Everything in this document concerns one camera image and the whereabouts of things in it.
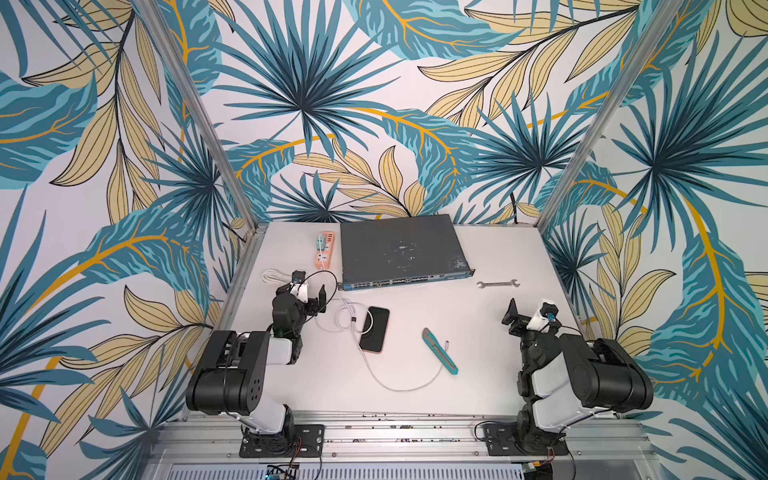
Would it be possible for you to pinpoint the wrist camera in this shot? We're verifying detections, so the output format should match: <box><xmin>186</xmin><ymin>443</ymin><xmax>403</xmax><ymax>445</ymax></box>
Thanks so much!
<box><xmin>290</xmin><ymin>270</ymin><xmax>309</xmax><ymax>303</ymax></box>
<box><xmin>526</xmin><ymin>300</ymin><xmax>559</xmax><ymax>333</ymax></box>

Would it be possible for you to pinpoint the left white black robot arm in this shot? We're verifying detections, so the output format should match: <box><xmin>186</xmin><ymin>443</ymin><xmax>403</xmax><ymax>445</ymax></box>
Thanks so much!
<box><xmin>185</xmin><ymin>285</ymin><xmax>328</xmax><ymax>444</ymax></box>

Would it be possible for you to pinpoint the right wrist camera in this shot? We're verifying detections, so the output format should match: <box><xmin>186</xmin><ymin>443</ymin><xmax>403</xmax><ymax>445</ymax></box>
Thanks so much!
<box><xmin>526</xmin><ymin>300</ymin><xmax>559</xmax><ymax>333</ymax></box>

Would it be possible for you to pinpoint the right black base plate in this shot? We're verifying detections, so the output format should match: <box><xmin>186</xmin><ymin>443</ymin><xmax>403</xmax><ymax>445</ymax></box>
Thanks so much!
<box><xmin>476</xmin><ymin>421</ymin><xmax>569</xmax><ymax>457</ymax></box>

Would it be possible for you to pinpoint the grey network switch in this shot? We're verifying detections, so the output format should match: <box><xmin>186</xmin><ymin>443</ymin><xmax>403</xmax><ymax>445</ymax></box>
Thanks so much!
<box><xmin>340</xmin><ymin>214</ymin><xmax>474</xmax><ymax>291</ymax></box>

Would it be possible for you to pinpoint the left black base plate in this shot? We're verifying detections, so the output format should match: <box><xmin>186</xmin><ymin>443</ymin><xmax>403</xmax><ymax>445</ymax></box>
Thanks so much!
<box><xmin>239</xmin><ymin>424</ymin><xmax>325</xmax><ymax>459</ymax></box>

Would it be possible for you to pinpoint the aluminium front rail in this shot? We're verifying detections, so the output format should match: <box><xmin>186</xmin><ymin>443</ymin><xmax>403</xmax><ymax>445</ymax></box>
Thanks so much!
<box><xmin>148</xmin><ymin>411</ymin><xmax>659</xmax><ymax>465</ymax></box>

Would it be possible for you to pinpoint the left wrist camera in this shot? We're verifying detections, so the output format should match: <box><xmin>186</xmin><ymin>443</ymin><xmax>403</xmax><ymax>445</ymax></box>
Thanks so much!
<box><xmin>290</xmin><ymin>270</ymin><xmax>309</xmax><ymax>303</ymax></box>

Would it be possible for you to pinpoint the silver open-end wrench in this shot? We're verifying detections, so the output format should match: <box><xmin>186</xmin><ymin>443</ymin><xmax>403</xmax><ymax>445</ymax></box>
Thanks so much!
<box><xmin>476</xmin><ymin>279</ymin><xmax>520</xmax><ymax>289</ymax></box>

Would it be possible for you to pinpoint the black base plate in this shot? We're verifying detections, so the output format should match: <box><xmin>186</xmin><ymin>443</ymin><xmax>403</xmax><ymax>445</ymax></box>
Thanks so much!
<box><xmin>239</xmin><ymin>424</ymin><xmax>325</xmax><ymax>459</ymax></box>
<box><xmin>476</xmin><ymin>421</ymin><xmax>569</xmax><ymax>457</ymax></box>

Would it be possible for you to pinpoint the black smartphone pink case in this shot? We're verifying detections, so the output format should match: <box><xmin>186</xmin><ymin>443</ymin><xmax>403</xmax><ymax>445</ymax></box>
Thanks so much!
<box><xmin>359</xmin><ymin>306</ymin><xmax>390</xmax><ymax>353</ymax></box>

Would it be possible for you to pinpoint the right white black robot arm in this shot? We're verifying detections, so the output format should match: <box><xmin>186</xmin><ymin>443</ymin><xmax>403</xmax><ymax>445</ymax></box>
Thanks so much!
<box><xmin>502</xmin><ymin>299</ymin><xmax>654</xmax><ymax>454</ymax></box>

